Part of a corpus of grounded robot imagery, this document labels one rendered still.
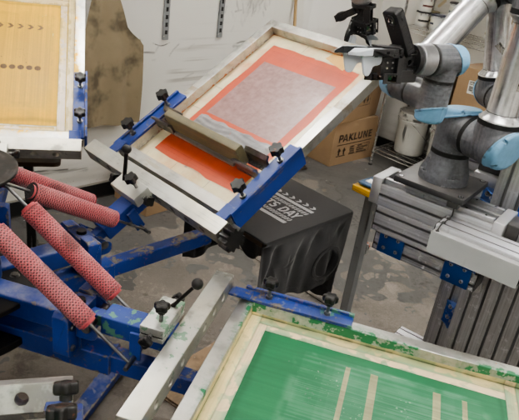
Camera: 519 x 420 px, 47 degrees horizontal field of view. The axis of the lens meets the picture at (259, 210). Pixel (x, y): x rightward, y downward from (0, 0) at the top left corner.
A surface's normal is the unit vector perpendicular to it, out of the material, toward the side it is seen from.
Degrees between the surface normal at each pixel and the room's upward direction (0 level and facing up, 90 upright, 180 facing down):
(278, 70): 32
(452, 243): 90
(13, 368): 0
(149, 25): 90
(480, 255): 90
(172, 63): 90
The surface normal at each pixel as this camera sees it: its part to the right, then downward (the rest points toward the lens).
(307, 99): -0.27, -0.63
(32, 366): 0.13, -0.89
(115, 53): 0.46, 0.43
